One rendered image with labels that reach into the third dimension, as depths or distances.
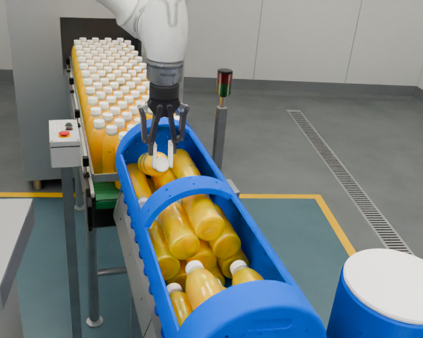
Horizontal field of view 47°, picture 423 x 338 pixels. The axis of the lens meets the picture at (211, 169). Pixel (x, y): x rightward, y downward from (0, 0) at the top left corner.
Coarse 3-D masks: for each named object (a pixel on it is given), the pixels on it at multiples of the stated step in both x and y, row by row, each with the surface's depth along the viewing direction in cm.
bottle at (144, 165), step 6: (144, 156) 142; (150, 156) 136; (156, 156) 135; (162, 156) 136; (138, 162) 148; (144, 162) 138; (150, 162) 135; (138, 168) 151; (144, 168) 139; (150, 168) 135; (168, 168) 137; (150, 174) 138; (156, 174) 136; (162, 174) 137
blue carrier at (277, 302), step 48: (144, 144) 157; (192, 144) 162; (192, 192) 116; (144, 240) 114; (240, 240) 130; (240, 288) 86; (288, 288) 88; (192, 336) 83; (240, 336) 83; (288, 336) 87
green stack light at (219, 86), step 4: (216, 84) 203; (220, 84) 201; (224, 84) 200; (228, 84) 201; (216, 88) 203; (220, 88) 202; (224, 88) 201; (228, 88) 202; (216, 92) 204; (220, 92) 202; (224, 92) 202; (228, 92) 203
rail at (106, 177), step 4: (116, 172) 174; (96, 176) 172; (100, 176) 172; (104, 176) 172; (108, 176) 173; (112, 176) 173; (116, 176) 174; (96, 180) 172; (100, 180) 173; (104, 180) 173; (108, 180) 174; (112, 180) 174; (116, 180) 175
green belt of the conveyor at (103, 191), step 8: (96, 184) 181; (104, 184) 182; (112, 184) 182; (96, 192) 176; (104, 192) 176; (112, 192) 177; (96, 200) 173; (104, 200) 174; (96, 208) 174; (104, 208) 176; (112, 208) 177
